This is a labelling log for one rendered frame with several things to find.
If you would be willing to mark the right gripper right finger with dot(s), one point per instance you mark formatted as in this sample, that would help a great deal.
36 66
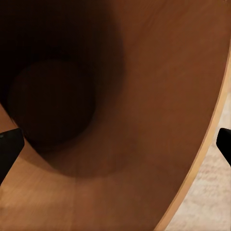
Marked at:
224 143

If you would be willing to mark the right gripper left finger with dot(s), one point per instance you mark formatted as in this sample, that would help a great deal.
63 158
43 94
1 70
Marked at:
11 144

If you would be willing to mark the trash can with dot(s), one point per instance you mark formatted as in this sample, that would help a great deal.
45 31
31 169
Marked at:
118 102

